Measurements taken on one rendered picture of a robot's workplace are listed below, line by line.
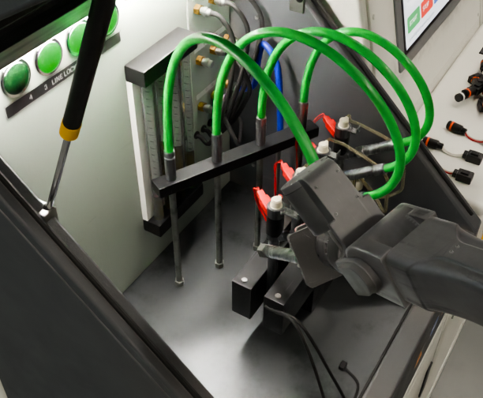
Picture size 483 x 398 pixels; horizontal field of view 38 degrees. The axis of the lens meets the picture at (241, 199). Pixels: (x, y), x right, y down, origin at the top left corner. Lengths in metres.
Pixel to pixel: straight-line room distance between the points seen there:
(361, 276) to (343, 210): 0.08
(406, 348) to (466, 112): 0.64
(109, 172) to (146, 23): 0.25
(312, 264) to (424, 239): 0.22
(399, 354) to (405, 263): 0.58
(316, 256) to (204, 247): 0.67
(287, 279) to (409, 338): 0.22
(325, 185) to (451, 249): 0.15
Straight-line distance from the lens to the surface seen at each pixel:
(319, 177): 0.66
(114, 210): 1.23
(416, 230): 0.60
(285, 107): 0.80
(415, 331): 1.18
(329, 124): 1.28
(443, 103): 1.62
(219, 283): 1.37
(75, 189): 1.12
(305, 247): 0.78
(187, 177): 1.18
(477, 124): 1.58
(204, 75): 1.32
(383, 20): 1.35
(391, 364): 1.14
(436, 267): 0.56
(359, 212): 0.67
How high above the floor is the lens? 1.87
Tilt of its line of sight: 43 degrees down
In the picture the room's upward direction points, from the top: 1 degrees clockwise
